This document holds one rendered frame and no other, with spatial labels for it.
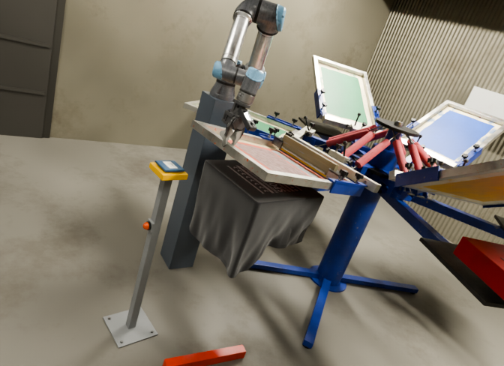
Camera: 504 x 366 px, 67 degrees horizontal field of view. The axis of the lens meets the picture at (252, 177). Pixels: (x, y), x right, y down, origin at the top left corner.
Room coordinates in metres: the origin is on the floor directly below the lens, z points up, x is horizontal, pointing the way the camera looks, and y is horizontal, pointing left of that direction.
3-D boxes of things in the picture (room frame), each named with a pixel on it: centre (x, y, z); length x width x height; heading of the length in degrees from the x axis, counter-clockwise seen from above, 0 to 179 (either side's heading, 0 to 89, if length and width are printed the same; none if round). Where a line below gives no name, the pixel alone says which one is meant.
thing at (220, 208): (1.70, 0.09, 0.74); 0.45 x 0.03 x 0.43; 47
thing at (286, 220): (1.73, -0.22, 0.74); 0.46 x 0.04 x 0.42; 137
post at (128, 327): (1.58, 0.37, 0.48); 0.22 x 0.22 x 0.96; 47
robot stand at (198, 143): (2.28, 0.32, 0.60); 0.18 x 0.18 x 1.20; 39
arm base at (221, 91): (2.28, 0.32, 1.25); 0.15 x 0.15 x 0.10
